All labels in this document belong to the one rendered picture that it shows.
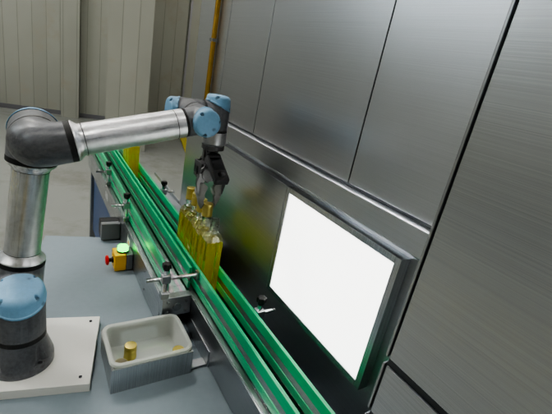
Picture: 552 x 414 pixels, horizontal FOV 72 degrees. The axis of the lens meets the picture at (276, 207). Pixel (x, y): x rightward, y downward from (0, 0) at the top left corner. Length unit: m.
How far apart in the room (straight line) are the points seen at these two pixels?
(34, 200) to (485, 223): 1.04
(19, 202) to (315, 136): 0.78
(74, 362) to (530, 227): 1.15
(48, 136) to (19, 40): 7.71
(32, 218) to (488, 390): 1.07
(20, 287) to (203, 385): 0.55
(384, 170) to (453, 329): 0.57
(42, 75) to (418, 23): 8.09
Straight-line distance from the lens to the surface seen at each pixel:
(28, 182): 1.14
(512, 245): 0.30
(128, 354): 1.24
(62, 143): 0.97
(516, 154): 0.30
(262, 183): 1.21
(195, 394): 1.20
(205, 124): 1.02
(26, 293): 1.14
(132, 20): 6.25
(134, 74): 6.27
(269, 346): 1.10
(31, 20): 8.61
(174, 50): 8.43
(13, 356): 1.21
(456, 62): 0.80
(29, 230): 1.19
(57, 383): 1.21
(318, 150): 1.04
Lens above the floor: 1.63
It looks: 20 degrees down
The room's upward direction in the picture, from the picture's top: 11 degrees clockwise
